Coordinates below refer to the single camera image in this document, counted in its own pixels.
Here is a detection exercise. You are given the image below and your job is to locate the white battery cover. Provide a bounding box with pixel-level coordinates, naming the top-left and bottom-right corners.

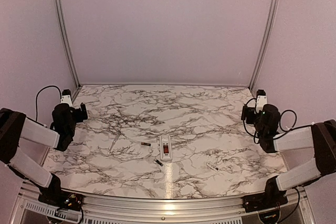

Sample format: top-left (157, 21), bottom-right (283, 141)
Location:
top-left (206, 162), bottom-right (219, 171)

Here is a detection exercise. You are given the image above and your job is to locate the black AAA battery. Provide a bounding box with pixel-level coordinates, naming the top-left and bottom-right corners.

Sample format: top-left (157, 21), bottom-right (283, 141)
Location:
top-left (141, 142), bottom-right (151, 146)
top-left (154, 159), bottom-right (163, 166)

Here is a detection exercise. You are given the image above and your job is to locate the white remote control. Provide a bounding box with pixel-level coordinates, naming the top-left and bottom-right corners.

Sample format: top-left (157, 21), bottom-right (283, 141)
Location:
top-left (159, 135), bottom-right (173, 162)

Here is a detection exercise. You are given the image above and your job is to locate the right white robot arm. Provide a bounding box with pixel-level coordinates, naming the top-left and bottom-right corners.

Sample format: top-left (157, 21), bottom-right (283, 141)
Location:
top-left (241, 104), bottom-right (335, 207)

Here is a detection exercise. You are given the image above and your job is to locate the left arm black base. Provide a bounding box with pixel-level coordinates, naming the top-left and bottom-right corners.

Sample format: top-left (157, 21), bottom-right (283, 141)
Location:
top-left (38, 174), bottom-right (83, 211)

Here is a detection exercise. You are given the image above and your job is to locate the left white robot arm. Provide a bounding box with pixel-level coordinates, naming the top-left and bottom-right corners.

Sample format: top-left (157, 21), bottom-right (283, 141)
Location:
top-left (1, 103), bottom-right (88, 206)

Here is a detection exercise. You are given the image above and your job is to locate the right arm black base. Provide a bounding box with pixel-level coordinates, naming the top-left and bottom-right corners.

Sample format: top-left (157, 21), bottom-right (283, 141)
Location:
top-left (243, 176), bottom-right (288, 212)

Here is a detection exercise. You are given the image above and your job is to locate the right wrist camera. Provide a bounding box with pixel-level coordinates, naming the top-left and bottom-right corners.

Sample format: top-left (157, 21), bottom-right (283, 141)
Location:
top-left (255, 89), bottom-right (268, 114)

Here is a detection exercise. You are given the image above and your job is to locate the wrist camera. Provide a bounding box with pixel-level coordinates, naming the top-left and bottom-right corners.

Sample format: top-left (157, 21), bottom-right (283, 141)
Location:
top-left (255, 89), bottom-right (268, 114)
top-left (60, 89), bottom-right (73, 107)

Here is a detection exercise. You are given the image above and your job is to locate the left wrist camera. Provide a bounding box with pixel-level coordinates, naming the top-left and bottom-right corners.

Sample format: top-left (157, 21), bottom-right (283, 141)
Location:
top-left (60, 89), bottom-right (73, 107)

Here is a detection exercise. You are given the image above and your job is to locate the left aluminium frame post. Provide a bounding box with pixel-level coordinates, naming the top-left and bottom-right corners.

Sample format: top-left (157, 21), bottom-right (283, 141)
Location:
top-left (54, 0), bottom-right (81, 89)

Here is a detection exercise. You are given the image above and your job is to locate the aluminium frame post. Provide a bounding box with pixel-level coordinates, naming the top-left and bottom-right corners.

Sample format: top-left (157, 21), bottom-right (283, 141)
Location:
top-left (54, 0), bottom-right (81, 89)
top-left (248, 0), bottom-right (279, 91)

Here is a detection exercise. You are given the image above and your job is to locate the front aluminium frame rail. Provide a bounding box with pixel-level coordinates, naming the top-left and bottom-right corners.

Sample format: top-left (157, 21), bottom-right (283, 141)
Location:
top-left (15, 182), bottom-right (316, 224)

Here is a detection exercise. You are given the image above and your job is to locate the right aluminium frame post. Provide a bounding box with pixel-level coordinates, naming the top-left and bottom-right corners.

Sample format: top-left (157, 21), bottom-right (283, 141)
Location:
top-left (248, 0), bottom-right (279, 91)

